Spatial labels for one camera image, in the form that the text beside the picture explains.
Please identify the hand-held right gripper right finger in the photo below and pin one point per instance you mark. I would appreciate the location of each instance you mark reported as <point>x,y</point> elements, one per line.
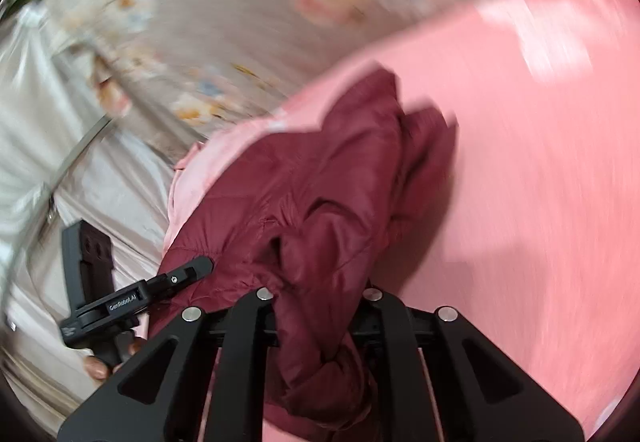
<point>387,327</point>

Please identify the white satin sheet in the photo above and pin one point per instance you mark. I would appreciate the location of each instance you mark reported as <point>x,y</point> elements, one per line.
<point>65,112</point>

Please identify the maroon puffer jacket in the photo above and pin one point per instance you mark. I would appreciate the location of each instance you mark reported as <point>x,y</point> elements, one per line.
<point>310,202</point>

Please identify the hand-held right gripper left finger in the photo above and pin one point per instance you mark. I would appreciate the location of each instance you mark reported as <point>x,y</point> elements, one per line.
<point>252,327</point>

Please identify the person's left hand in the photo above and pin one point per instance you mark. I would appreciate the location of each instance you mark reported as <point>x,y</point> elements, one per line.
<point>96,368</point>

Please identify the pink blanket with white print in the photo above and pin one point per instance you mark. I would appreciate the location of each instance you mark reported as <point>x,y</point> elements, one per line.
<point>540,182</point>

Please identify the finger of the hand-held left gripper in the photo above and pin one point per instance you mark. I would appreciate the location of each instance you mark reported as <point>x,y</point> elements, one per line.
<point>185,273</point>

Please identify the grey floral bedsheet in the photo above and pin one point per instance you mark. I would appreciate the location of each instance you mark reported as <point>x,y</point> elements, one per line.
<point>240,22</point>

